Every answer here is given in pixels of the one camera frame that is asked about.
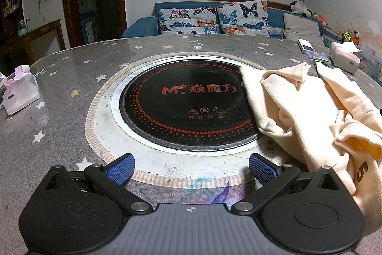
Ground white remote control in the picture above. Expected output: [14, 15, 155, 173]
[298, 38, 317, 54]

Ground wooden side cabinet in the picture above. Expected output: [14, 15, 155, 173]
[0, 19, 66, 64]

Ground pink orange plush toys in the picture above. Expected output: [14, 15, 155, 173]
[310, 11, 328, 26]

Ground white tissue box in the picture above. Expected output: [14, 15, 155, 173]
[329, 41, 361, 75]

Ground round black induction cooker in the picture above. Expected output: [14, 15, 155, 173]
[110, 55, 263, 155]

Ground beige pillow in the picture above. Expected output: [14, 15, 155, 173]
[283, 13, 323, 40]

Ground pink white tissue pack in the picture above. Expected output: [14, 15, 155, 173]
[0, 65, 41, 116]

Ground square butterfly print pillow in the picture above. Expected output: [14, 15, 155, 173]
[216, 0, 271, 35]

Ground clear plastic toy box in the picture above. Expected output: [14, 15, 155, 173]
[304, 50, 331, 66]

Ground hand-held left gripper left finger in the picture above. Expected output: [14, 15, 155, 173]
[44, 153, 153, 216]

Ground glass kettle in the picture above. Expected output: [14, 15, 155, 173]
[16, 19, 30, 36]

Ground cream sweatshirt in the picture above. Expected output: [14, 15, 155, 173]
[239, 62, 382, 221]

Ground wide butterfly print pillow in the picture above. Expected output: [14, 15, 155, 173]
[158, 6, 221, 35]

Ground black white plush toy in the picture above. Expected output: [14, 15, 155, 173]
[289, 1, 312, 16]

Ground blue corner sofa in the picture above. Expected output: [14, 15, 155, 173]
[122, 1, 338, 48]

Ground grey star-print tablecloth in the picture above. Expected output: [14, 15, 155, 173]
[0, 34, 382, 255]

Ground clear storage container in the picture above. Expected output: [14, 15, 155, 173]
[356, 44, 382, 79]

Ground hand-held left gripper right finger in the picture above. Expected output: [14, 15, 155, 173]
[231, 153, 341, 216]

